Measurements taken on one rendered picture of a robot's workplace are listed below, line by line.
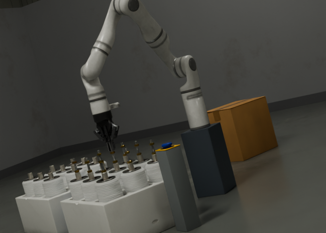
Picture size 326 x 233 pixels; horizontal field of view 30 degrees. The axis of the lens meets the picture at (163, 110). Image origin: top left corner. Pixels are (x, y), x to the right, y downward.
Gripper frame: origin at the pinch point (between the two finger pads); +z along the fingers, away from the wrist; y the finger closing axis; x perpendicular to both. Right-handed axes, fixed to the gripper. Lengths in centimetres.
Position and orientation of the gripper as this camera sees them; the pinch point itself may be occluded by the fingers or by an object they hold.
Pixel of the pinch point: (110, 146)
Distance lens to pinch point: 246.5
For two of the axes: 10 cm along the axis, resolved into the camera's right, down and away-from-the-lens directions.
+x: 5.9, -2.2, 7.8
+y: 7.6, -1.6, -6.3
